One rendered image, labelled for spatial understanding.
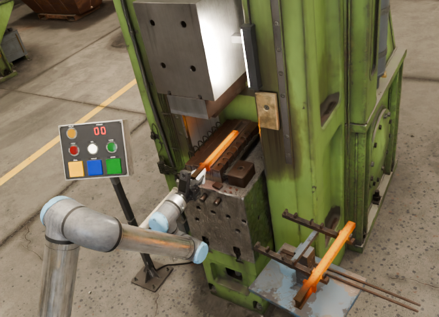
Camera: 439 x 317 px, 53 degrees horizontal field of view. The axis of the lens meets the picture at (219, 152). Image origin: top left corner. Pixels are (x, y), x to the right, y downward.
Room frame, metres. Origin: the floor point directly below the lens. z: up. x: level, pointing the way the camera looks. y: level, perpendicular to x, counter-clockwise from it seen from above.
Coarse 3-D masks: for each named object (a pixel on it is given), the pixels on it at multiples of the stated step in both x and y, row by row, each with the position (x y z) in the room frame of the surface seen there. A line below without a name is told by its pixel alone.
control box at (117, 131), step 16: (64, 128) 1.93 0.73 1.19; (80, 128) 1.91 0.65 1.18; (96, 128) 1.89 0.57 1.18; (112, 128) 1.87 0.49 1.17; (128, 128) 1.91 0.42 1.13; (64, 144) 1.89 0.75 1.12; (80, 144) 1.87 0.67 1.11; (96, 144) 1.85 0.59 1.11; (128, 144) 1.85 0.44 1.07; (64, 160) 1.86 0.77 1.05; (80, 160) 1.84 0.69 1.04; (128, 160) 1.79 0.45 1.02; (80, 176) 1.80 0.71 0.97; (96, 176) 1.78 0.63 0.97; (112, 176) 1.76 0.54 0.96
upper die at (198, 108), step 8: (240, 80) 1.83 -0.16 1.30; (232, 88) 1.77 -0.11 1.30; (168, 96) 1.71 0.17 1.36; (176, 96) 1.68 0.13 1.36; (224, 96) 1.71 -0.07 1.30; (176, 104) 1.69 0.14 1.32; (184, 104) 1.66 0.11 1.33; (192, 104) 1.64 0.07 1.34; (200, 104) 1.61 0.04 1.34; (208, 104) 1.61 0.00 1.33; (216, 104) 1.66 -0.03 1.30; (176, 112) 1.70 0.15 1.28; (184, 112) 1.67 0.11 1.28; (192, 112) 1.64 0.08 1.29; (200, 112) 1.62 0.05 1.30; (208, 112) 1.60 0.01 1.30
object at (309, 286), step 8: (352, 224) 1.17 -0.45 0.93; (344, 232) 1.14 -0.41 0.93; (336, 240) 1.11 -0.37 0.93; (344, 240) 1.11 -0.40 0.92; (336, 248) 1.07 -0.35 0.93; (328, 256) 1.04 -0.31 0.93; (320, 264) 1.02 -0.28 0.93; (328, 264) 1.01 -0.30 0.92; (320, 272) 0.98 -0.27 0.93; (304, 280) 0.96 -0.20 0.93; (312, 280) 0.95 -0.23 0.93; (304, 288) 0.92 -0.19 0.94; (312, 288) 0.93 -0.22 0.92; (296, 296) 0.90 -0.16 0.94; (304, 296) 0.91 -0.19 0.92; (296, 304) 0.89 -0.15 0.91
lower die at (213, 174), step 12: (228, 120) 2.03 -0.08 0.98; (240, 120) 1.97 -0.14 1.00; (216, 132) 1.94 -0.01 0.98; (228, 132) 1.90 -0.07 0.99; (240, 132) 1.86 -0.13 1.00; (252, 132) 1.86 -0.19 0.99; (204, 144) 1.85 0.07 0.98; (216, 144) 1.81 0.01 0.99; (228, 144) 1.78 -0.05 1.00; (240, 144) 1.77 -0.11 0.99; (192, 156) 1.77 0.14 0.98; (204, 156) 1.73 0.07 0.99; (228, 156) 1.69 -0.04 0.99; (192, 168) 1.69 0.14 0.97; (216, 168) 1.62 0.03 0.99; (216, 180) 1.61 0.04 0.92
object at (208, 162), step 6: (234, 132) 1.86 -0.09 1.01; (228, 138) 1.82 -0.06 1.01; (222, 144) 1.77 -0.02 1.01; (216, 150) 1.73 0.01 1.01; (222, 150) 1.74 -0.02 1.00; (210, 156) 1.69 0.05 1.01; (216, 156) 1.69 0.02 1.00; (204, 162) 1.65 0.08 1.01; (210, 162) 1.65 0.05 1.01; (198, 168) 1.61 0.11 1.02; (204, 168) 1.62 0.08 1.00; (192, 174) 1.58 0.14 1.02; (198, 174) 1.57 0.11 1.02
